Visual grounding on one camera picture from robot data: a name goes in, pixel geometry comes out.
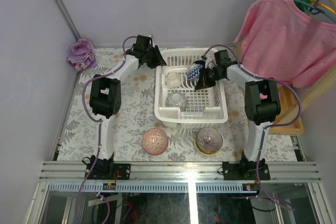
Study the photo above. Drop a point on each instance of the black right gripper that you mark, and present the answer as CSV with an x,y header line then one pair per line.
x,y
204,82

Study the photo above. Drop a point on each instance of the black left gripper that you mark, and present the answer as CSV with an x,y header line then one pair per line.
x,y
151,56

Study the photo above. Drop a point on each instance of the white plastic dish rack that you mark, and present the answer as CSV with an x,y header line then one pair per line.
x,y
205,108

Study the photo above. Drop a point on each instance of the purple striped bowl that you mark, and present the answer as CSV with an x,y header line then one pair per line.
x,y
209,139

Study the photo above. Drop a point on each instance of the red eye pattern bowl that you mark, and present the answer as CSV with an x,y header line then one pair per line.
x,y
155,141

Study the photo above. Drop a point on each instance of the blue triangle pattern bowl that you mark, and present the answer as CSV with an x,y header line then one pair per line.
x,y
199,62

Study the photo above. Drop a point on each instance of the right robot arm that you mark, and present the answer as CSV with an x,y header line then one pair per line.
x,y
261,99

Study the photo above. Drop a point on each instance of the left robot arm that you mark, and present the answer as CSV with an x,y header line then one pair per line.
x,y
105,94

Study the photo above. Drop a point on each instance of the yellow rimmed bottom bowl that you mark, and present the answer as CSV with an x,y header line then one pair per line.
x,y
206,152

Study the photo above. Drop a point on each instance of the purple folded cloth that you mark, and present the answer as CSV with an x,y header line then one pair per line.
x,y
83,56

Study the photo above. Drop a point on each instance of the pink t-shirt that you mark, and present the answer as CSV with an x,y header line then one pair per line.
x,y
278,40

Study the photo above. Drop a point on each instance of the floral table mat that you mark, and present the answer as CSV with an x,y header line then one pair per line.
x,y
136,117

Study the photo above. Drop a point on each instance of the green clothes hanger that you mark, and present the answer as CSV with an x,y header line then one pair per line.
x,y
311,6

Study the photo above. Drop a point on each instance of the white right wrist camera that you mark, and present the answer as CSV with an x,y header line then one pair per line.
x,y
209,61

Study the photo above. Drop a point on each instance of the aluminium mounting rail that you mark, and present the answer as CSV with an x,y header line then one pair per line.
x,y
279,172

